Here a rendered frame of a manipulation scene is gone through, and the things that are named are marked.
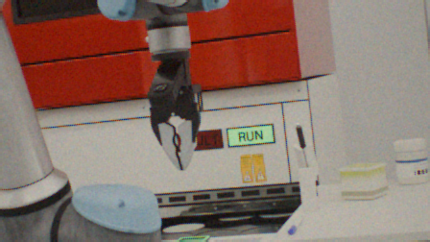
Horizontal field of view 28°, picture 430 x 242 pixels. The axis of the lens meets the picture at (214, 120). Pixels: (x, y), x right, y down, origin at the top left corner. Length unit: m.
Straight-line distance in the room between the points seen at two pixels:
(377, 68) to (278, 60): 1.54
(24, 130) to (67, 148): 1.06
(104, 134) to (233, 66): 0.40
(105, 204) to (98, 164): 1.09
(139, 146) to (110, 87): 0.17
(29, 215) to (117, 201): 0.14
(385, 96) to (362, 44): 0.23
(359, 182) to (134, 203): 0.75
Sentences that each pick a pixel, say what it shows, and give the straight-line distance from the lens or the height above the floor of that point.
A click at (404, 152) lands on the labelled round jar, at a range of 1.96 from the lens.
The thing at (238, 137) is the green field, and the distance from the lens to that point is 2.12.
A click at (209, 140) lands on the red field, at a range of 2.14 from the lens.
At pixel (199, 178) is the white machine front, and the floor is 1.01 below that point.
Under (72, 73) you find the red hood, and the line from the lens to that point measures 2.19.
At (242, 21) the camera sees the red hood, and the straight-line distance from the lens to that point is 2.06.
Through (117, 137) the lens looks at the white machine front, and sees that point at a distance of 2.21.
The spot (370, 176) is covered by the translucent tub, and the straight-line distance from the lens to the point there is 1.80.
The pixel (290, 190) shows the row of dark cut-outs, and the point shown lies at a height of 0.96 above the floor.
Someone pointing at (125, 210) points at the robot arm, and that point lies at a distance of 1.15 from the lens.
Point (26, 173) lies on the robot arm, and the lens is 1.23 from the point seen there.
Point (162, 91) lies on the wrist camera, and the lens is 1.46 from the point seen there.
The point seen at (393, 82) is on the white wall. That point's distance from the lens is 3.55.
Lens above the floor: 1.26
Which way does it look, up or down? 3 degrees down
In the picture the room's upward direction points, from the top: 7 degrees counter-clockwise
